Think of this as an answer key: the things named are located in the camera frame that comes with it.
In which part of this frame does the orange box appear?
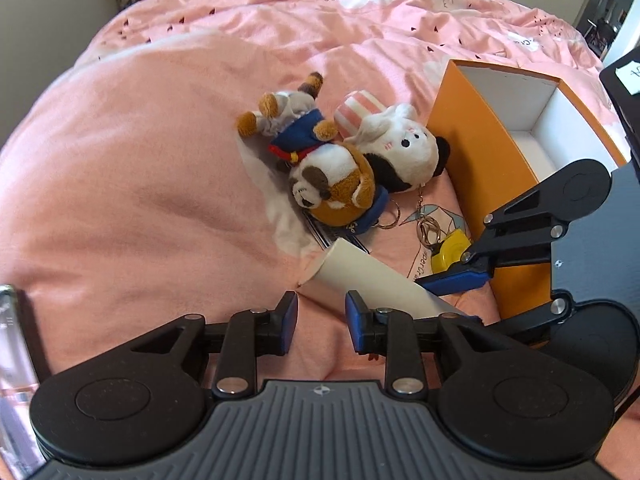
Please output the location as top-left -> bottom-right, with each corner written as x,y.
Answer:
426,58 -> 631,348

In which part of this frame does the yellow tape measure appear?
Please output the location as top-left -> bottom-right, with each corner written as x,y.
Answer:
430,229 -> 476,276

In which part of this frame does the pink printed bed sheet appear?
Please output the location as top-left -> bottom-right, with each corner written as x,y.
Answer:
0,0 -> 640,480

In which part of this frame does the metal key clasp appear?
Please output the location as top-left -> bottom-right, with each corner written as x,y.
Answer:
415,185 -> 443,256

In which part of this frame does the silver key ring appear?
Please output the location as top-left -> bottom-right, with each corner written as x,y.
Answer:
375,197 -> 403,231

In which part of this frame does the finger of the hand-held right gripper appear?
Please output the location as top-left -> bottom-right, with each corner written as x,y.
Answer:
416,182 -> 572,296
465,290 -> 573,348

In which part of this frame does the small plush in blue jacket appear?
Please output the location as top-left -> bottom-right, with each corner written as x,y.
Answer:
236,71 -> 341,166

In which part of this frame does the silver metal object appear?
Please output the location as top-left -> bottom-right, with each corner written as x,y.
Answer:
0,284 -> 43,480

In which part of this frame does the brown dog plush keychain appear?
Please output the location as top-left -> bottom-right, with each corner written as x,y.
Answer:
289,142 -> 390,236

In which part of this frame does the black comb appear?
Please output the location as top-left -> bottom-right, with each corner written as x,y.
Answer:
307,220 -> 373,256

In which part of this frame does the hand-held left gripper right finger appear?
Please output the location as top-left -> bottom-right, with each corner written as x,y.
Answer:
344,289 -> 522,399

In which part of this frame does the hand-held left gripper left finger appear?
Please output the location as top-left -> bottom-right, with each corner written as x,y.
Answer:
127,290 -> 300,401

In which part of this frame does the white plush with striped hat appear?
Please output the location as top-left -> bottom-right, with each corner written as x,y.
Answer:
334,90 -> 453,195

